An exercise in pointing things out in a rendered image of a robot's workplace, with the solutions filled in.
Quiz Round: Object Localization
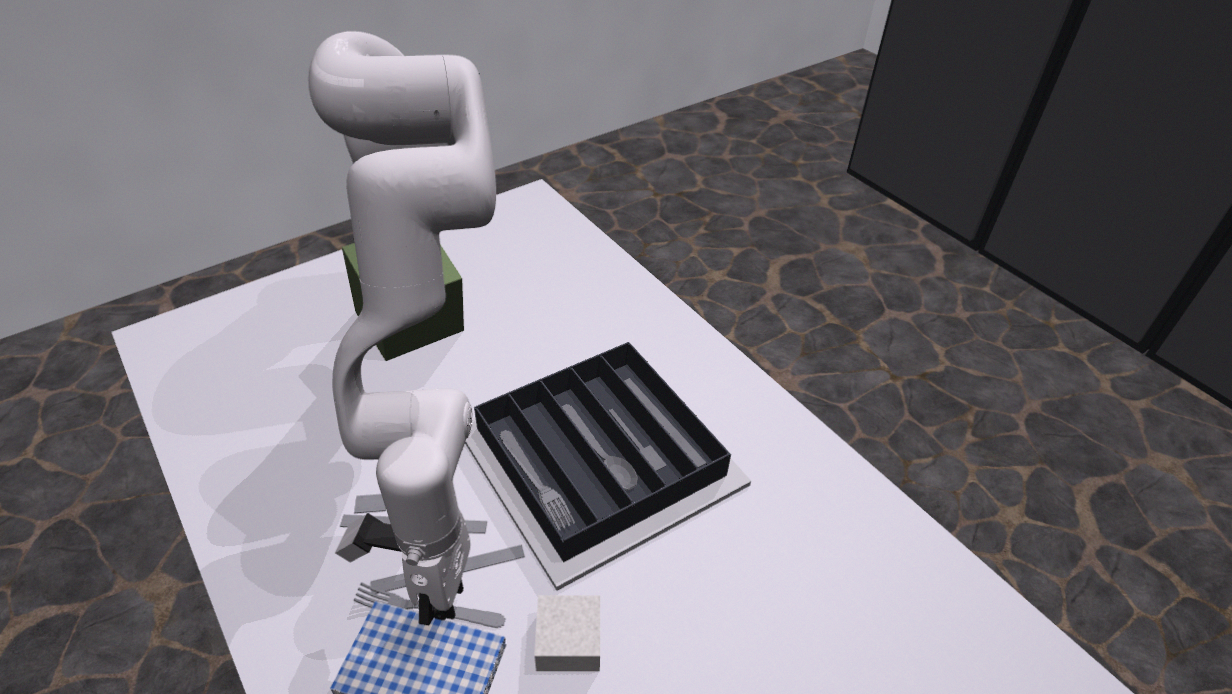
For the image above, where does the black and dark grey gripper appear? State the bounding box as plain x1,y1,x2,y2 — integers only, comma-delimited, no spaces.
398,512,471,626

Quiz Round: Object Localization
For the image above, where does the grey metal fork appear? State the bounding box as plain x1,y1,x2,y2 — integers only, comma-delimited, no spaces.
354,583,506,627
500,430,570,528
501,435,575,531

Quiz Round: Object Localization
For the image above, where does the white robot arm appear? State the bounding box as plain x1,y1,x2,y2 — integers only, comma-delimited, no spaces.
308,31,496,566

